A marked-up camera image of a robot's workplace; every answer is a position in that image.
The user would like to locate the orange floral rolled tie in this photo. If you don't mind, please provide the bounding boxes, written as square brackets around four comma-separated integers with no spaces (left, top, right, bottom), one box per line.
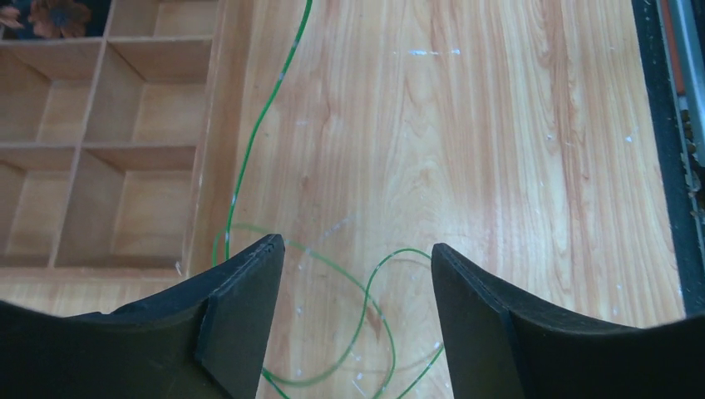
[1,0,111,40]

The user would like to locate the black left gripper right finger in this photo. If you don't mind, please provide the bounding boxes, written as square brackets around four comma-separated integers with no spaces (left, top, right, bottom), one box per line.
[431,243,704,398]

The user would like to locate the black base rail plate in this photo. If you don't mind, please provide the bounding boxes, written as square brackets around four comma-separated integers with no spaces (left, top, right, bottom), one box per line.
[632,1,704,316]

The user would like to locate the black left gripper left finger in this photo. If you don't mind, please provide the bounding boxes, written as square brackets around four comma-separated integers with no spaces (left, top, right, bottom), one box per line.
[1,234,285,398]

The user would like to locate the wooden compartment tray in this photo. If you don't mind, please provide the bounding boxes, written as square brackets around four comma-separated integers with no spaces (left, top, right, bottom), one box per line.
[1,1,254,278]

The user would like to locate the green wire bundle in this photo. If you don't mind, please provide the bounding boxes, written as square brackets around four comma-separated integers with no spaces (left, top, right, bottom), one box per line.
[211,0,446,399]

